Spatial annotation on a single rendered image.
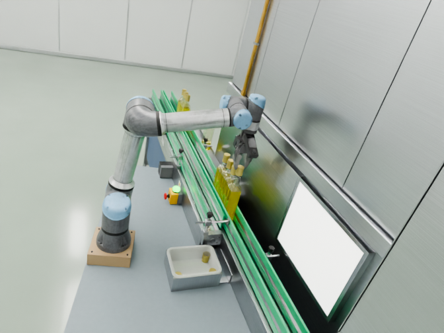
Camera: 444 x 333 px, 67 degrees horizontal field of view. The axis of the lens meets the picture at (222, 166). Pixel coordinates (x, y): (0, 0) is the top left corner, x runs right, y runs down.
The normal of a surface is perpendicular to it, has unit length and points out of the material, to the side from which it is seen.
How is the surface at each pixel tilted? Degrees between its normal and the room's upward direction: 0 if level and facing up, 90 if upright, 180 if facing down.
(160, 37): 90
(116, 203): 7
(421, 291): 90
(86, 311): 0
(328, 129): 90
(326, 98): 90
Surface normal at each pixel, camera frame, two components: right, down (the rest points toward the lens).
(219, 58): 0.32, 0.53
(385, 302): -0.92, -0.02
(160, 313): 0.22, -0.85
